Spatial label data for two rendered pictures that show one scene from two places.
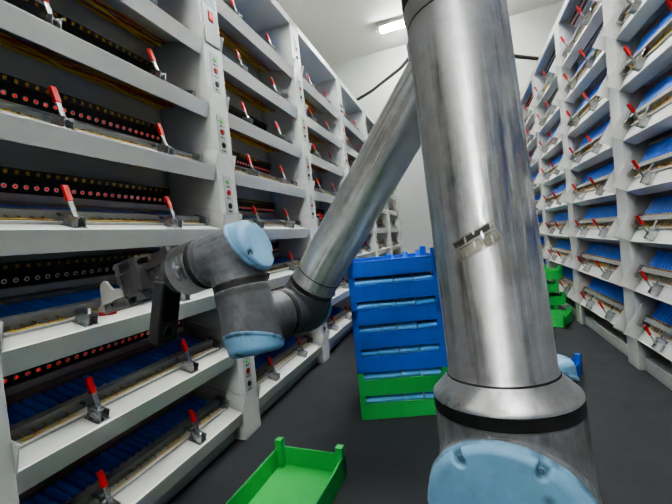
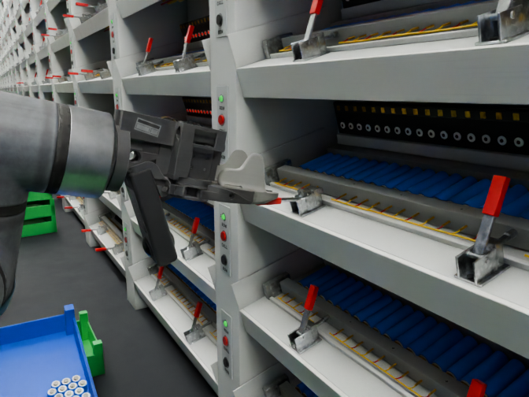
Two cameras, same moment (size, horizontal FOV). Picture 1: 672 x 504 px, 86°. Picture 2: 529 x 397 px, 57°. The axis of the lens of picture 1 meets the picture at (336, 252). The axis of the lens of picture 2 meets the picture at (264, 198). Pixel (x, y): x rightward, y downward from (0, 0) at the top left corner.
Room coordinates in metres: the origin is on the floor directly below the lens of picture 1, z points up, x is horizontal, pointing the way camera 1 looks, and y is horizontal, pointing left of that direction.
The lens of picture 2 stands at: (1.10, 0.00, 0.65)
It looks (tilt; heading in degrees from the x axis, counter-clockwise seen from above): 13 degrees down; 131
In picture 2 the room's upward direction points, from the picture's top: straight up
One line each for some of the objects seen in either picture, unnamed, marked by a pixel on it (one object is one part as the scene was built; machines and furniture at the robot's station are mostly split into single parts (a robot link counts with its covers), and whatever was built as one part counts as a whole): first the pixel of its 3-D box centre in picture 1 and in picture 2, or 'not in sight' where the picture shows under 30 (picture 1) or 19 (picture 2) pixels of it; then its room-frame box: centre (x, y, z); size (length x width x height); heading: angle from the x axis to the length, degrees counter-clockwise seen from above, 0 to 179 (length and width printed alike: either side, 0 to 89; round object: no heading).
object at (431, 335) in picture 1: (395, 327); not in sight; (1.29, -0.19, 0.28); 0.30 x 0.20 x 0.08; 87
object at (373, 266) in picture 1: (388, 261); not in sight; (1.29, -0.19, 0.52); 0.30 x 0.20 x 0.08; 87
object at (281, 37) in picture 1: (292, 195); not in sight; (1.88, 0.20, 0.87); 0.20 x 0.09 x 1.73; 71
